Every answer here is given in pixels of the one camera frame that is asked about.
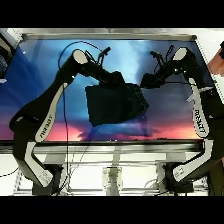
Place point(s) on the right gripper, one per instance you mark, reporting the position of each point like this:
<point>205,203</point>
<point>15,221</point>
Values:
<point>152,81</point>

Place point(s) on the dark green garment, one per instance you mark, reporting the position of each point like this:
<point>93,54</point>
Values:
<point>113,103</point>

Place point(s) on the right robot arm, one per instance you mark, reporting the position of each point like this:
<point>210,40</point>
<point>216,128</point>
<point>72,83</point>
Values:
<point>200,110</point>

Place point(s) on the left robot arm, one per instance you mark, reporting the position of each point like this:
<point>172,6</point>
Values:
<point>50,110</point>

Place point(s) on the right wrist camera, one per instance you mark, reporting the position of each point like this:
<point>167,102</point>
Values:
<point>155,55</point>

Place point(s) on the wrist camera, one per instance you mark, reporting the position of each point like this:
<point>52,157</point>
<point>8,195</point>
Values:
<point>155,55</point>
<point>104,52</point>

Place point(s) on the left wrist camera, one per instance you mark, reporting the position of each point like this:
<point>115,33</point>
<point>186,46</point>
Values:
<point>104,52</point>

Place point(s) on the silver frame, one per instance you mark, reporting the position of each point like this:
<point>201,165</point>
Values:
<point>113,148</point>

